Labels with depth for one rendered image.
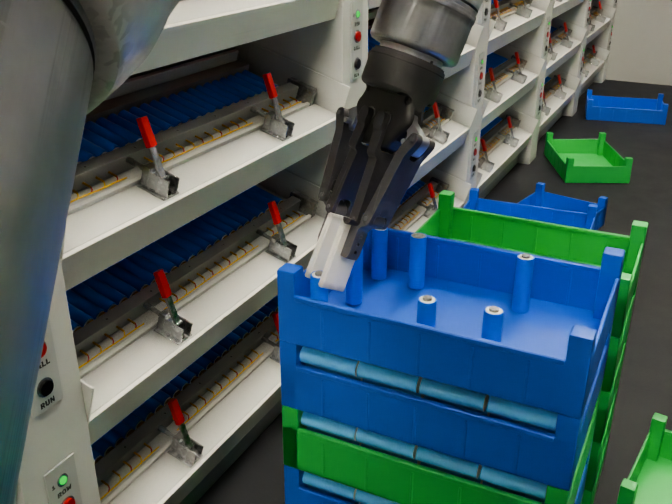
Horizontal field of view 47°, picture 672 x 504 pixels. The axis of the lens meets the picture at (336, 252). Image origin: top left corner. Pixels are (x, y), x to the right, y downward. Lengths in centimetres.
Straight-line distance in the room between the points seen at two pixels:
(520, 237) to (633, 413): 42
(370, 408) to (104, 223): 34
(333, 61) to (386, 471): 67
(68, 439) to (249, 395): 41
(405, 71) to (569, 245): 53
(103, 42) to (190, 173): 80
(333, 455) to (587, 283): 33
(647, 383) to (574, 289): 69
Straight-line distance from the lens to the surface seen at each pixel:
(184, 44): 90
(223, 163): 101
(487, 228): 120
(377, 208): 72
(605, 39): 397
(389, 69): 73
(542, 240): 118
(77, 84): 16
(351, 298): 84
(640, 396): 150
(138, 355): 96
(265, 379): 124
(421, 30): 72
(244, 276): 112
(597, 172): 253
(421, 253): 86
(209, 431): 114
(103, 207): 87
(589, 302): 87
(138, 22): 18
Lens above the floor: 81
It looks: 25 degrees down
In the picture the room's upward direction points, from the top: straight up
